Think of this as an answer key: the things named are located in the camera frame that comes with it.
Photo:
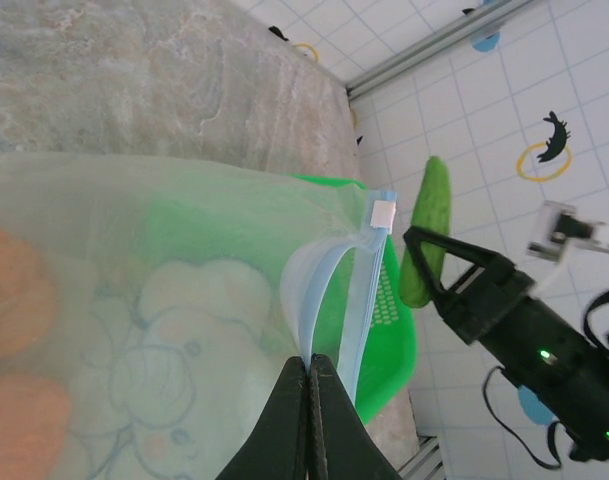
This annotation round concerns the brown toy potato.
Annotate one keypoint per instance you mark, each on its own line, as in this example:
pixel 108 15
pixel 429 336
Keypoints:
pixel 19 430

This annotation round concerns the green toy cucumber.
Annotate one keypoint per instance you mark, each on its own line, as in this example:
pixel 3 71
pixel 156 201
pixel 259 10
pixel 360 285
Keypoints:
pixel 434 200

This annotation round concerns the green plastic basket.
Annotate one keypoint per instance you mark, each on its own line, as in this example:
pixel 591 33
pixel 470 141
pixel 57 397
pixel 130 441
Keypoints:
pixel 394 350

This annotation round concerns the aluminium frame rail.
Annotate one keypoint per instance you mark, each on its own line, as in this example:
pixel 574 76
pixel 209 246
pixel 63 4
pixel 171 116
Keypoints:
pixel 426 457

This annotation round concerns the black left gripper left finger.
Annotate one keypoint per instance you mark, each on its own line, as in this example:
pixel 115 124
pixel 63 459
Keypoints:
pixel 279 430

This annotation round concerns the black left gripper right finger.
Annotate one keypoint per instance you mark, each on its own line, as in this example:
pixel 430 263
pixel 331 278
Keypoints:
pixel 339 430

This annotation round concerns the orange-brown toy potato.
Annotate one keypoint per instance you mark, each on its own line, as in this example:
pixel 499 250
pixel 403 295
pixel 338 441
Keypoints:
pixel 14 290

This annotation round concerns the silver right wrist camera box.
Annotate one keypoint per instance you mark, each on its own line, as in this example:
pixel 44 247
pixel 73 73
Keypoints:
pixel 559 230

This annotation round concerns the blue oval penguin sticker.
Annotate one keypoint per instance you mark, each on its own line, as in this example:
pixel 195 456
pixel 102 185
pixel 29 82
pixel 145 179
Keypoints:
pixel 534 407

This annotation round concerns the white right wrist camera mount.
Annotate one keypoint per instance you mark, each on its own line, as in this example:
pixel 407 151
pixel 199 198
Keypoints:
pixel 561 265

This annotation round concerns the blue oval dolphin sticker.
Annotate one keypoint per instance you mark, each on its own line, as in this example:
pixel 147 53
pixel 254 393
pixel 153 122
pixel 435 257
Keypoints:
pixel 485 42

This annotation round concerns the clear blue-zipper zip-top bag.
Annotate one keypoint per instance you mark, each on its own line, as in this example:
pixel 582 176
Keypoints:
pixel 184 225

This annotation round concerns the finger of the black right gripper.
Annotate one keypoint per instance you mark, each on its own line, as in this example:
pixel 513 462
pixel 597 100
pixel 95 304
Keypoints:
pixel 424 260

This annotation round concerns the aluminium corner post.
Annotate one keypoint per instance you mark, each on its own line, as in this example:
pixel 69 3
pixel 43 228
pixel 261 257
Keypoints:
pixel 434 48

